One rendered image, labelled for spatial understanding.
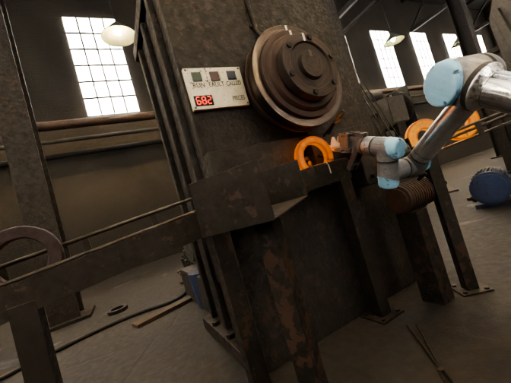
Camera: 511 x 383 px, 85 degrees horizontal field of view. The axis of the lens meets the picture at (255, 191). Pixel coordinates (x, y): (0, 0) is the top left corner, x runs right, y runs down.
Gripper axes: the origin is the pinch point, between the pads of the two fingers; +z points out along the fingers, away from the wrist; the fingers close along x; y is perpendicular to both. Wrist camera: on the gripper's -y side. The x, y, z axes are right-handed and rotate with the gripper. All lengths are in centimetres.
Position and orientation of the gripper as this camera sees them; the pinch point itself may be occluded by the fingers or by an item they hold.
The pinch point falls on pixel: (331, 147)
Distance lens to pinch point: 136.0
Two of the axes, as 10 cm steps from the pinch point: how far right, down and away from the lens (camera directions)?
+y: -1.2, -9.5, -2.8
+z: -4.7, -2.0, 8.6
